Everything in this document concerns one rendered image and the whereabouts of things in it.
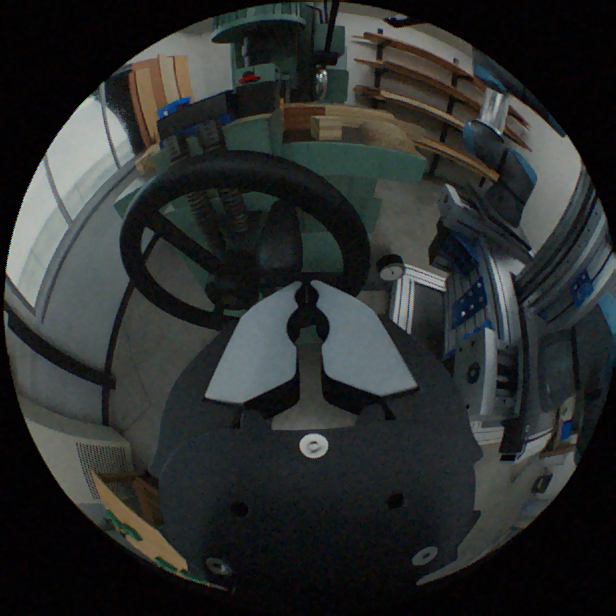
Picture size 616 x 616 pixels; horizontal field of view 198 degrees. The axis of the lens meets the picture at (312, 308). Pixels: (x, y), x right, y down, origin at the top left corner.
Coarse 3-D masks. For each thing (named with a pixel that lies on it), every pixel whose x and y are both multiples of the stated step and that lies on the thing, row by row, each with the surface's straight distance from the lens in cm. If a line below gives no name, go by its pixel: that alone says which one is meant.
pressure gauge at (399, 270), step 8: (384, 256) 43; (392, 256) 43; (400, 256) 45; (376, 264) 45; (384, 264) 42; (392, 264) 42; (400, 264) 42; (384, 272) 44; (400, 272) 45; (384, 280) 46; (392, 280) 47
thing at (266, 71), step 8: (264, 64) 43; (272, 64) 43; (240, 72) 43; (256, 72) 43; (264, 72) 42; (272, 72) 42; (280, 72) 55; (264, 80) 42; (280, 80) 54; (280, 88) 53
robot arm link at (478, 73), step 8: (472, 56) 55; (480, 56) 53; (488, 56) 53; (472, 64) 53; (480, 64) 51; (488, 64) 51; (496, 64) 53; (480, 72) 50; (488, 72) 50; (496, 72) 51; (504, 72) 51; (480, 80) 52; (488, 80) 49; (496, 80) 50; (504, 80) 51; (512, 80) 51; (496, 88) 51; (504, 88) 51; (512, 88) 51; (520, 88) 51; (520, 96) 51
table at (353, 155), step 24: (288, 144) 31; (312, 144) 31; (336, 144) 32; (360, 144) 33; (312, 168) 33; (336, 168) 33; (360, 168) 34; (384, 168) 35; (408, 168) 36; (120, 216) 51; (168, 216) 30; (192, 216) 28; (216, 216) 27
